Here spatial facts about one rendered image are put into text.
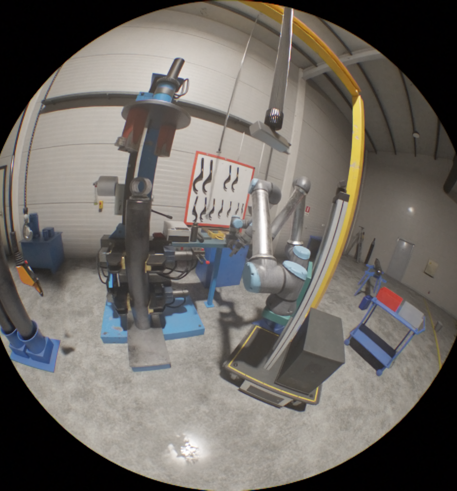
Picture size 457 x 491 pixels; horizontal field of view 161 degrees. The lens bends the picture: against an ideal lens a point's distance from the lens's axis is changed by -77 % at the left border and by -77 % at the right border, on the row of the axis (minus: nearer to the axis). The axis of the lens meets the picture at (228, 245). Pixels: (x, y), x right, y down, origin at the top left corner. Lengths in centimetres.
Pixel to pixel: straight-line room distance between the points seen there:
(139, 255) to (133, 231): 21
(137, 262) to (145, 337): 83
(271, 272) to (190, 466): 159
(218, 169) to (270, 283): 309
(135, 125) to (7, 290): 161
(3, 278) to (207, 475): 204
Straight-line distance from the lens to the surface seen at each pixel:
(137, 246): 134
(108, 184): 219
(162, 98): 145
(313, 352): 117
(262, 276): 76
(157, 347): 177
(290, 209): 125
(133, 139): 121
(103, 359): 197
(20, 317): 187
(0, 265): 166
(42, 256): 356
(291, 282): 84
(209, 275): 274
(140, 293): 157
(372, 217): 1092
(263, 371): 157
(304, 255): 129
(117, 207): 221
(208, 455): 162
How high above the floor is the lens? 161
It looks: 18 degrees down
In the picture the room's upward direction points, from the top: 12 degrees clockwise
